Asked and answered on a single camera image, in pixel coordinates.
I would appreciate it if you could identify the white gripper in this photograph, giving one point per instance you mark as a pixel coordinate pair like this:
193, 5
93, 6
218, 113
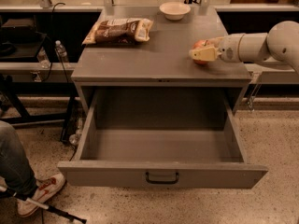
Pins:
229, 50

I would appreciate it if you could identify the person leg in jeans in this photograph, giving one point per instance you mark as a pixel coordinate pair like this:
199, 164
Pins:
14, 165

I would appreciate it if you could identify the white bowl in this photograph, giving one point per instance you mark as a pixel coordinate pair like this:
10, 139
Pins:
174, 11

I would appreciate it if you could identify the brown chip bag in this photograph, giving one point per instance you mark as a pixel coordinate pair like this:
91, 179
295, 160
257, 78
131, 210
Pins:
125, 30

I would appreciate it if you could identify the grey open drawer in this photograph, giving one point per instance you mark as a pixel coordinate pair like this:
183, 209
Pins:
130, 131

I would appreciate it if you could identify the grey metal cabinet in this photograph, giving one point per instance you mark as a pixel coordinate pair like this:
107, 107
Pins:
163, 60

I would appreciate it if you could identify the white red sneaker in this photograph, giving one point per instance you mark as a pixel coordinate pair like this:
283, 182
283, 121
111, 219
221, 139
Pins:
46, 189

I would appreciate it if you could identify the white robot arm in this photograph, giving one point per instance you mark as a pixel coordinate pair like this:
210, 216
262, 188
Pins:
280, 44

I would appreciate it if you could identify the plastic bottle on floor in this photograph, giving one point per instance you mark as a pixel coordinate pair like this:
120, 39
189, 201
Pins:
75, 137

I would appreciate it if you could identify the clear water bottle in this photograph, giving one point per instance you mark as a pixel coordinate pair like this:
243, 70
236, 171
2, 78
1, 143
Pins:
61, 52

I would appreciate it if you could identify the red apple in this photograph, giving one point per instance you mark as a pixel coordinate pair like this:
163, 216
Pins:
200, 52

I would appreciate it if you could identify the black grey stick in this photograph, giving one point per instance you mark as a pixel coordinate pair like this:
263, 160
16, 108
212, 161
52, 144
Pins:
46, 207

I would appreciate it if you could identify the black side table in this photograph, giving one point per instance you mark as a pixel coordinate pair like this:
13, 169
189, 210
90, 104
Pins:
21, 74

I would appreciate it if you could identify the black drawer handle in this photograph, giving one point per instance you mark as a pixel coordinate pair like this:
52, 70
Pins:
162, 178

